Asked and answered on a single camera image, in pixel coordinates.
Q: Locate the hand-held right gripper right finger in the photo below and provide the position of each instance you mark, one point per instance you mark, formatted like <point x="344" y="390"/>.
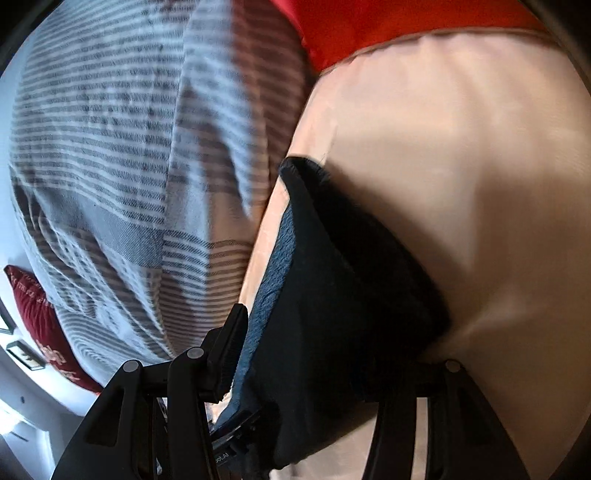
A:
<point x="461" y="415"/>

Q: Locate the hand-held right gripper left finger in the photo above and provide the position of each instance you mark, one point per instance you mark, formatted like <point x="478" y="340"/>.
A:
<point x="228" y="350"/>

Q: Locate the black pants with blue floral trim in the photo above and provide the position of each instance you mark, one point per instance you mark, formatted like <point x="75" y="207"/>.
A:
<point x="346" y="300"/>

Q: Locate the dark red printed cloth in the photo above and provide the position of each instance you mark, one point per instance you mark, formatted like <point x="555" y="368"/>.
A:
<point x="41" y="318"/>

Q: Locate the grey striped duvet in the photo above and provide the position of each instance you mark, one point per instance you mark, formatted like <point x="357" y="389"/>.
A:
<point x="115" y="138"/>

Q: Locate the peach blanket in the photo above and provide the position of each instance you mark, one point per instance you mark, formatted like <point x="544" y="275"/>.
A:
<point x="438" y="161"/>

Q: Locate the red patterned cushion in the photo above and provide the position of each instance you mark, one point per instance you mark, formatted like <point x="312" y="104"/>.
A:
<point x="392" y="23"/>

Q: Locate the framed wall picture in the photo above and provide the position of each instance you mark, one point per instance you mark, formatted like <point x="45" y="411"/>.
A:
<point x="25" y="354"/>

